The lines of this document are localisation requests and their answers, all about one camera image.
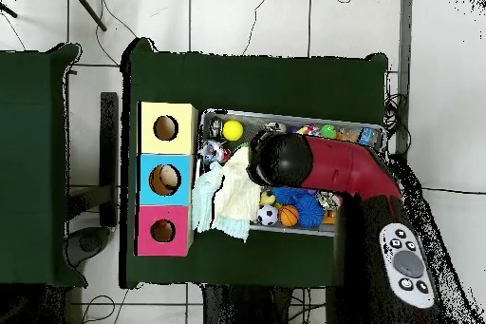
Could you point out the cream and mint cloth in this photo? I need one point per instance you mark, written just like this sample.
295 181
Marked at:
239 194

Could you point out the multicoloured spiky caterpillar toy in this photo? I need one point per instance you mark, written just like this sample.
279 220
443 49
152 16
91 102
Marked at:
328 131

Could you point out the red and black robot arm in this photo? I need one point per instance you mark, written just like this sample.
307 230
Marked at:
341 164

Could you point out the wooden box with three holes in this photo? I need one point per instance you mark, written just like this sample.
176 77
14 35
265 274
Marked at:
182 141

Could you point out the yellow ball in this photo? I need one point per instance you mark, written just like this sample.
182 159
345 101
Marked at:
232 130

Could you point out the blue spiky toy with eyes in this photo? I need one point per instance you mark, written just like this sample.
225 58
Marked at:
286 194

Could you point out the black and white soccer ball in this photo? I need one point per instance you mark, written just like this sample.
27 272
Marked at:
267 215

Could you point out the orange toy basketball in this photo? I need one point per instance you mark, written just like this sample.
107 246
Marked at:
289 215

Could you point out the dark green tablecloth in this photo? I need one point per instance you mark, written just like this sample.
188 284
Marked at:
30 168
246 80

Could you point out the black monitor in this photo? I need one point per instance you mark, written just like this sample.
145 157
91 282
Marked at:
109 156

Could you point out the black tripod leg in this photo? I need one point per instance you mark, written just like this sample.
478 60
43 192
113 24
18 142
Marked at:
87 6

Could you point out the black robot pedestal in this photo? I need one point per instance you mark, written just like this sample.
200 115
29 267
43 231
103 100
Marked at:
246 308

